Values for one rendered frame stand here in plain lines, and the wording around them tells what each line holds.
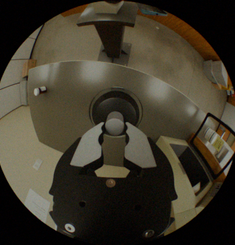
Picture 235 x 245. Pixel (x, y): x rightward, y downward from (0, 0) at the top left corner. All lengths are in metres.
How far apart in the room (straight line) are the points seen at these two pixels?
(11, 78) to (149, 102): 2.65
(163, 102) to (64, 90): 0.53
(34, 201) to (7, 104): 2.16
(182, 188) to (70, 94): 0.68
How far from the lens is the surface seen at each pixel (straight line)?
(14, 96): 2.59
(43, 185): 0.75
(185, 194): 0.42
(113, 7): 0.55
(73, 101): 0.43
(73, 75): 0.43
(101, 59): 1.38
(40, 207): 0.75
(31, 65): 2.40
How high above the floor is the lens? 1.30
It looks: 62 degrees down
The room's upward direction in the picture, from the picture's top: 178 degrees counter-clockwise
